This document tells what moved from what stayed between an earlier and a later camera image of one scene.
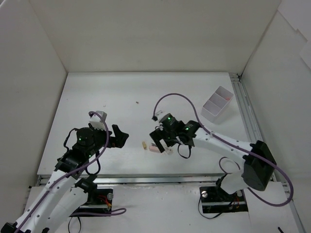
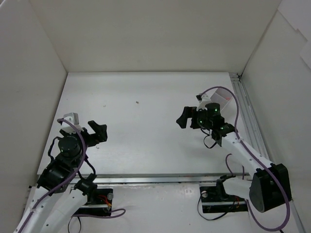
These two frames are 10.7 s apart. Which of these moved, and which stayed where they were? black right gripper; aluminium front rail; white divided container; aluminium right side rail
Moved: black right gripper
Stayed: aluminium right side rail; white divided container; aluminium front rail
